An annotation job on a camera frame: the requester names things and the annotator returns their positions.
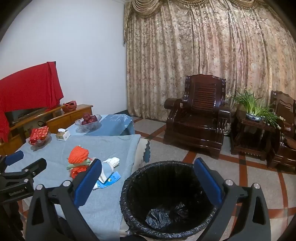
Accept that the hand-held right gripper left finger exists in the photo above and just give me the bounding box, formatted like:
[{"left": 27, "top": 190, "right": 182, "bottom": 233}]
[{"left": 24, "top": 159, "right": 103, "bottom": 241}]

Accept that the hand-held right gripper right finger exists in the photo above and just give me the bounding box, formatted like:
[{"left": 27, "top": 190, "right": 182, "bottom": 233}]
[{"left": 194, "top": 158, "right": 271, "bottom": 241}]

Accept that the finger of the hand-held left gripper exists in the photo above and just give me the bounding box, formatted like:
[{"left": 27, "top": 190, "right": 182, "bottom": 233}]
[
  {"left": 0, "top": 150, "right": 25, "bottom": 172},
  {"left": 0, "top": 158, "right": 47, "bottom": 184}
]

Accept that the large white paper towel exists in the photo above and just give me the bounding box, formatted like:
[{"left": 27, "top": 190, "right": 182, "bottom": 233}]
[{"left": 99, "top": 162, "right": 114, "bottom": 183}]

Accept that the pale green glove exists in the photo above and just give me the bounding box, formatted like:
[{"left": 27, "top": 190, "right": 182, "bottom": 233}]
[{"left": 66, "top": 158, "right": 93, "bottom": 170}]

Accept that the bin with black bag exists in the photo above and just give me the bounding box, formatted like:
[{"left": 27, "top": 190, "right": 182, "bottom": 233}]
[{"left": 120, "top": 162, "right": 219, "bottom": 240}]

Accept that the light blue tablecloth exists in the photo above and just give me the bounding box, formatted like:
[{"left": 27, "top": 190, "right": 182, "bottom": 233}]
[{"left": 5, "top": 133, "right": 141, "bottom": 240}]

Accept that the blue printed wrapper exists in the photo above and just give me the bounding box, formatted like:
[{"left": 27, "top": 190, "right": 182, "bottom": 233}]
[{"left": 97, "top": 171, "right": 121, "bottom": 190}]

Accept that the orange foam fruit net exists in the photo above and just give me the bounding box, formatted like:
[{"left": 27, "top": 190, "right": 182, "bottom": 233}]
[{"left": 68, "top": 146, "right": 93, "bottom": 179}]

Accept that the white tissue box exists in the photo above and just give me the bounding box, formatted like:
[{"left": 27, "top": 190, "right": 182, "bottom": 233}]
[{"left": 56, "top": 128, "right": 70, "bottom": 141}]

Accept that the black television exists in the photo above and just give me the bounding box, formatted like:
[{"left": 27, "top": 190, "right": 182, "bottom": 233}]
[{"left": 5, "top": 107, "right": 48, "bottom": 127}]

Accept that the glass fruit bowl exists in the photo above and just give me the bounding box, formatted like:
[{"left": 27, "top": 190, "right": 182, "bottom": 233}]
[{"left": 74, "top": 114, "right": 102, "bottom": 127}]

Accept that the wooden television cabinet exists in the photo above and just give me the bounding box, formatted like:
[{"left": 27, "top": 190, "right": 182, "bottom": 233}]
[{"left": 0, "top": 104, "right": 93, "bottom": 156}]

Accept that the dark wooden armchair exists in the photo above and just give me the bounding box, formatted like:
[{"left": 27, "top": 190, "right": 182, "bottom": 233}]
[
  {"left": 163, "top": 74, "right": 231, "bottom": 159},
  {"left": 266, "top": 90, "right": 296, "bottom": 173}
]

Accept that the dark wooden side table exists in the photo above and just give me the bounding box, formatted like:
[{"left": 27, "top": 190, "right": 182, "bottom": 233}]
[{"left": 230, "top": 109, "right": 275, "bottom": 161}]

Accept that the red cloth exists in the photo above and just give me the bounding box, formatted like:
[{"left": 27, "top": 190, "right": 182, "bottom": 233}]
[{"left": 0, "top": 61, "right": 64, "bottom": 143}]

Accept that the red woven basket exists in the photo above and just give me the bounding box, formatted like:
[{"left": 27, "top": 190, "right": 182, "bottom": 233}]
[{"left": 62, "top": 100, "right": 77, "bottom": 113}]

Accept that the green leafy plant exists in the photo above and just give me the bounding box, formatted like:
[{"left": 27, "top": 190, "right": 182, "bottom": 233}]
[{"left": 228, "top": 88, "right": 286, "bottom": 129}]

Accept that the floral beige curtain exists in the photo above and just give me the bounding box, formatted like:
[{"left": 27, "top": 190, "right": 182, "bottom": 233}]
[{"left": 122, "top": 0, "right": 296, "bottom": 121}]

